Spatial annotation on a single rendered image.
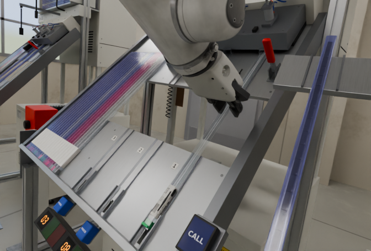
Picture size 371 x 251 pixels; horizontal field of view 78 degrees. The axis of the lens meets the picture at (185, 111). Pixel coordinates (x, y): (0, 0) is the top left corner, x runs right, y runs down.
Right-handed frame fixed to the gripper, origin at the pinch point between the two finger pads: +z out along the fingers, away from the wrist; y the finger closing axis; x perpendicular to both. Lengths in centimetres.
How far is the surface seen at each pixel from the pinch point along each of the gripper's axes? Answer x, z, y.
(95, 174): 26.4, -5.3, 20.7
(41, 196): 55, 28, 94
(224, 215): 20.8, -2.1, -10.1
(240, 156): 10.8, -2.8, -8.8
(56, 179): 31.7, -8.4, 28.0
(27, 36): -68, 33, 395
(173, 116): -10, 44, 56
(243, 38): -20.7, 0.5, 5.0
